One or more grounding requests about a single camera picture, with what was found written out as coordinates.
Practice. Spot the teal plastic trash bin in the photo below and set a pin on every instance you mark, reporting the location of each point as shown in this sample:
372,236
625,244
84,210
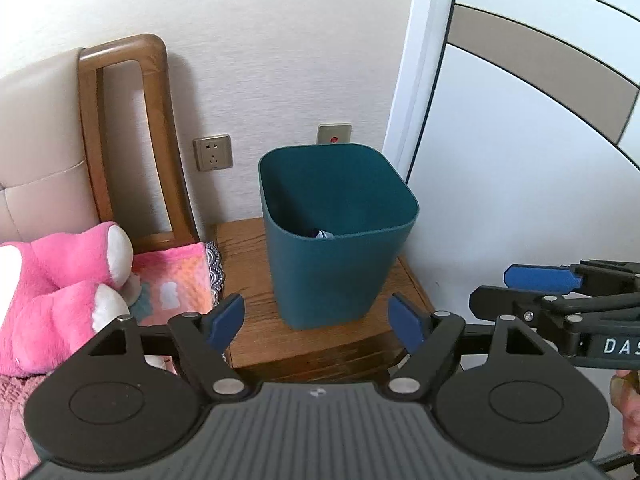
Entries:
335,240

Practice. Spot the wooden nightstand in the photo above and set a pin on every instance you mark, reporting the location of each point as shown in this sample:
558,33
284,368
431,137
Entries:
320,335

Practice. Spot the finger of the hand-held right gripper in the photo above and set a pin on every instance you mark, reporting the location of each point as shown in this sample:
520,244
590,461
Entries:
537,277
505,300

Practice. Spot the wall switch with red dot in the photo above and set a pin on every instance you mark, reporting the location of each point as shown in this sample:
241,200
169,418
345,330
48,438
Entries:
334,134

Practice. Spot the pink quilted bedspread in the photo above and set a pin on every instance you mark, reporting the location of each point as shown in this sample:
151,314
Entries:
15,420

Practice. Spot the beige padded headboard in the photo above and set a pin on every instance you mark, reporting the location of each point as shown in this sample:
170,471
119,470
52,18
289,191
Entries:
42,150

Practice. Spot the white and beige door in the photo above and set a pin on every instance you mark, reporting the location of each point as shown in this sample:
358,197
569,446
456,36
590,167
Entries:
525,125

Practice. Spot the crumpled paper scrap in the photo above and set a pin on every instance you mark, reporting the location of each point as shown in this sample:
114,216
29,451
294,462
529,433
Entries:
322,234

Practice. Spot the wooden headboard frame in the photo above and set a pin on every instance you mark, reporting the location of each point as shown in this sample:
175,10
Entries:
150,140

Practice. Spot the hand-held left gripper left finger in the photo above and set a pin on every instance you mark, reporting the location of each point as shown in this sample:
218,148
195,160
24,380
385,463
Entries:
227,321

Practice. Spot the beige wall socket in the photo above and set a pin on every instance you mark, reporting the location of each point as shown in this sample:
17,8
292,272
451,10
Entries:
212,153

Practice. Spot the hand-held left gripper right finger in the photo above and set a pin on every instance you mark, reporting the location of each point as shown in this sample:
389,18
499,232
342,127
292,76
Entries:
404,321

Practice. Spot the pink and white plush toy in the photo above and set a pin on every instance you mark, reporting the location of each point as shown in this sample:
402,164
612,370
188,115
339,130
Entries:
55,285

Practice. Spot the person's right hand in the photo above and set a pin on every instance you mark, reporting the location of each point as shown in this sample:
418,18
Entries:
629,410

